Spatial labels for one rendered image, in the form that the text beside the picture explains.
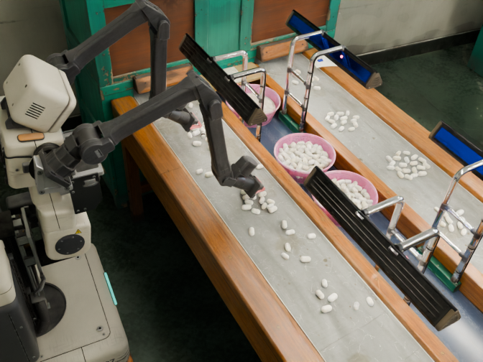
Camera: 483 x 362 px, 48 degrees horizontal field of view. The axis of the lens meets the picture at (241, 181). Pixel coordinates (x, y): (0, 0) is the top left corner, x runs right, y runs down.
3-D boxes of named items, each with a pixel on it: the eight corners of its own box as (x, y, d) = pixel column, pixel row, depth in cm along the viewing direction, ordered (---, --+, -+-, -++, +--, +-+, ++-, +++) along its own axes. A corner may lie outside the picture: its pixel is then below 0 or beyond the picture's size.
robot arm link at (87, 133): (60, 144, 157) (65, 156, 154) (84, 121, 156) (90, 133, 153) (82, 157, 165) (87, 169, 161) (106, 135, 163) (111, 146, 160)
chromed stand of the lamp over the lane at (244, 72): (226, 166, 238) (228, 79, 208) (205, 140, 251) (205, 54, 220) (262, 153, 246) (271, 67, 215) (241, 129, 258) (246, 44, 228)
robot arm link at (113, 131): (199, 59, 162) (214, 77, 157) (211, 90, 173) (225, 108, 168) (66, 131, 158) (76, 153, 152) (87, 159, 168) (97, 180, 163)
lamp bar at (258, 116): (249, 127, 200) (250, 110, 195) (178, 49, 238) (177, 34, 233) (267, 121, 203) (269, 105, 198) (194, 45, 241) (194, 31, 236)
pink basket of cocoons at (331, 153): (310, 198, 226) (313, 182, 220) (259, 169, 238) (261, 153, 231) (343, 166, 242) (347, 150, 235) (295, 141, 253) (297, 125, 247)
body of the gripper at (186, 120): (187, 108, 232) (175, 102, 227) (198, 121, 226) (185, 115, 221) (178, 119, 234) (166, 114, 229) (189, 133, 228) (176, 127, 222)
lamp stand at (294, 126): (300, 140, 254) (313, 56, 224) (277, 117, 266) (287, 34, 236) (333, 129, 261) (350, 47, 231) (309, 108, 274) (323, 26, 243)
